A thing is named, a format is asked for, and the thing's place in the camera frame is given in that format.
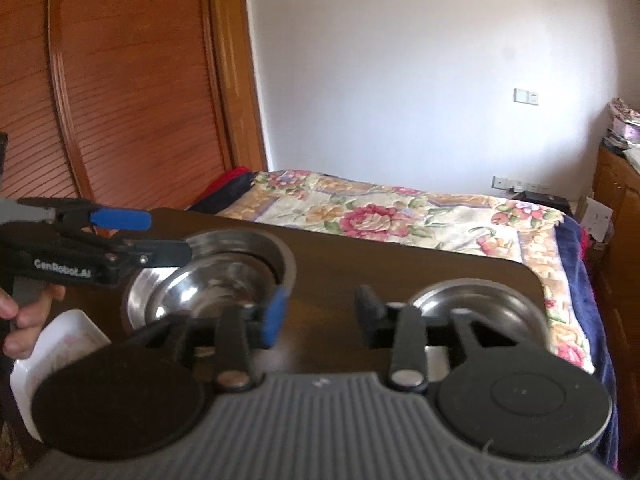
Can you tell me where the small steel bowl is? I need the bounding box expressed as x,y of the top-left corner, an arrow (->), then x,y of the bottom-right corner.
122,255 -> 297,349

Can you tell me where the large steel bowl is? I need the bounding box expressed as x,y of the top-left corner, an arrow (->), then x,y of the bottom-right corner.
176,229 -> 297,318

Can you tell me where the floral square plate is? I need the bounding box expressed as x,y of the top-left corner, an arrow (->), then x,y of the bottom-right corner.
10,309 -> 111,442

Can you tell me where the medium steel bowl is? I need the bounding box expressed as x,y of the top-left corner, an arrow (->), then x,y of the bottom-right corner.
388,278 -> 551,391

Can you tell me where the person's left hand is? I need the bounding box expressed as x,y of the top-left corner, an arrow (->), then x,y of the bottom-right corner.
1,284 -> 66,360

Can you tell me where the wooden louvered wardrobe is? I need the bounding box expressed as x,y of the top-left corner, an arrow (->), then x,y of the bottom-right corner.
1,0 -> 267,209

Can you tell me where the red cloth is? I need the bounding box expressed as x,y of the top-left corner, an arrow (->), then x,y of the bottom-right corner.
196,166 -> 252,202

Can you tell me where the floral bed quilt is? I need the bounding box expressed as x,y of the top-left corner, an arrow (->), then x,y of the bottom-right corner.
218,169 -> 597,373

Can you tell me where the white power strip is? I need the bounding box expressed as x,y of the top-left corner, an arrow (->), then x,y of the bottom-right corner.
491,176 -> 549,193

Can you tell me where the dark blue blanket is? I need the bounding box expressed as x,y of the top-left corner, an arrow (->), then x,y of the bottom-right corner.
555,216 -> 620,470

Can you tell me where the white paper bag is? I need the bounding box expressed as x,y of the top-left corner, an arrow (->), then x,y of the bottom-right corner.
576,196 -> 613,243

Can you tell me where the wooden sideboard cabinet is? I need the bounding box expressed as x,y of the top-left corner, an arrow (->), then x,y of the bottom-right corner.
592,146 -> 640,474

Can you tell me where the stack of magazines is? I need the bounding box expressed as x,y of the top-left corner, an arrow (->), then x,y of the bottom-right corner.
606,98 -> 640,150

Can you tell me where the white wall switch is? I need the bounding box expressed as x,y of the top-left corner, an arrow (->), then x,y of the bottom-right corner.
513,88 -> 538,106

